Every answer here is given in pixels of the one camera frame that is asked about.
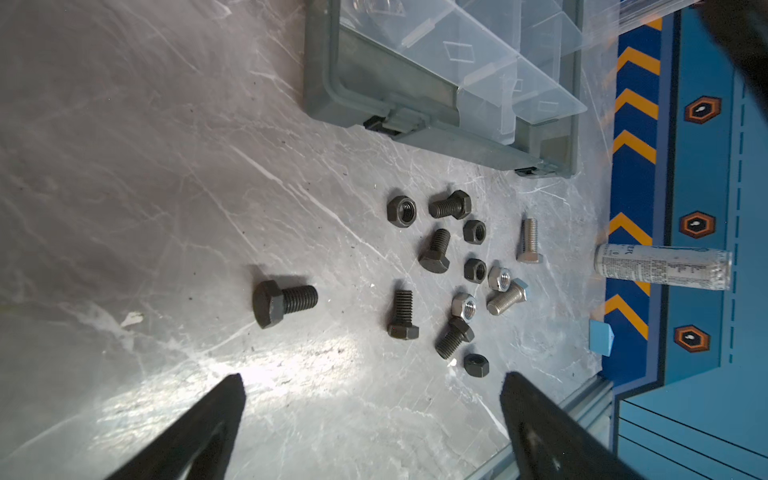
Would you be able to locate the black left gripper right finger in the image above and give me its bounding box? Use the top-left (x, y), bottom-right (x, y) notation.
top-left (500, 372), bottom-right (641, 479)

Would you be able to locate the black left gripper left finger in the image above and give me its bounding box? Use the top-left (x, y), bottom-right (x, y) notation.
top-left (110, 374), bottom-right (246, 479)

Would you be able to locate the small black nut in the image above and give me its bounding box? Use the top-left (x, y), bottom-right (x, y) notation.
top-left (463, 353), bottom-right (490, 378)

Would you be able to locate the black bolt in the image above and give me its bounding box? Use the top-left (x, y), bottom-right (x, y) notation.
top-left (435, 317), bottom-right (475, 360)
top-left (428, 190), bottom-right (472, 220)
top-left (252, 280), bottom-right (319, 329)
top-left (387, 290), bottom-right (419, 340)
top-left (418, 228), bottom-right (451, 274)

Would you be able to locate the silver hex bolt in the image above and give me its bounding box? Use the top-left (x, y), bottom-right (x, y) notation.
top-left (517, 218), bottom-right (543, 264)
top-left (487, 278), bottom-right (529, 316)

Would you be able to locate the silver hex nut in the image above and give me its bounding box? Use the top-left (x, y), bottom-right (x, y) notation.
top-left (451, 292), bottom-right (477, 322)
top-left (487, 266), bottom-right (513, 292)

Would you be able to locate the black hex nut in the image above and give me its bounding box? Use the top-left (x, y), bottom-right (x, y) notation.
top-left (463, 258), bottom-right (487, 284)
top-left (387, 195), bottom-right (417, 228)
top-left (463, 219), bottom-right (487, 245)

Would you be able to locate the grey plastic organizer box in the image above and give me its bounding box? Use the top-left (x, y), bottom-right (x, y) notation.
top-left (303, 1), bottom-right (585, 178)

